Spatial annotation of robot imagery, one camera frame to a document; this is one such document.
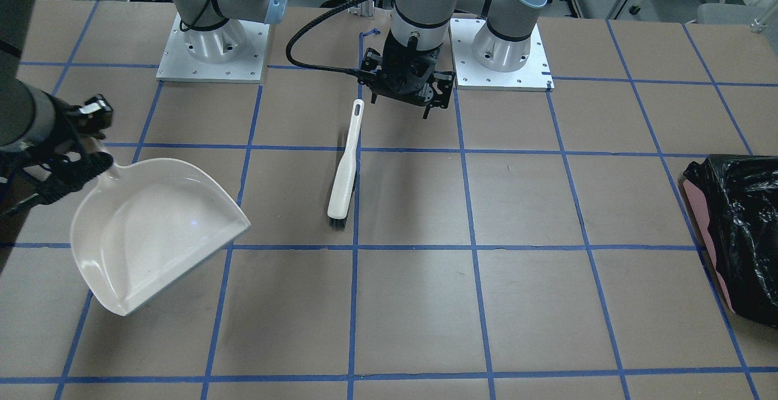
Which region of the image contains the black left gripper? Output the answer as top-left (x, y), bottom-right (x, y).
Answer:
top-left (357, 34), bottom-right (456, 119)

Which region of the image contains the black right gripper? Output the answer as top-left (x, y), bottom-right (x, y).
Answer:
top-left (24, 95), bottom-right (114, 206)

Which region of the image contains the beige plastic dustpan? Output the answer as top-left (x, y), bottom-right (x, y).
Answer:
top-left (70, 158), bottom-right (251, 316)

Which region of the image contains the beige hand brush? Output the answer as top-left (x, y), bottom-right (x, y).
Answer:
top-left (327, 98), bottom-right (365, 230)

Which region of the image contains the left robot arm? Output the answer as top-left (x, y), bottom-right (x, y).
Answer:
top-left (359, 0), bottom-right (554, 112)

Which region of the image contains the black-lined trash bin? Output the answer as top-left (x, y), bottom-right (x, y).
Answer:
top-left (683, 154), bottom-right (777, 328)

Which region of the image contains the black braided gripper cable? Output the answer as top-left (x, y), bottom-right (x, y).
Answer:
top-left (286, 0), bottom-right (472, 77)

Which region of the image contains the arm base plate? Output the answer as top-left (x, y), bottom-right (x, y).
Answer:
top-left (156, 15), bottom-right (272, 84)
top-left (450, 18), bottom-right (555, 92)

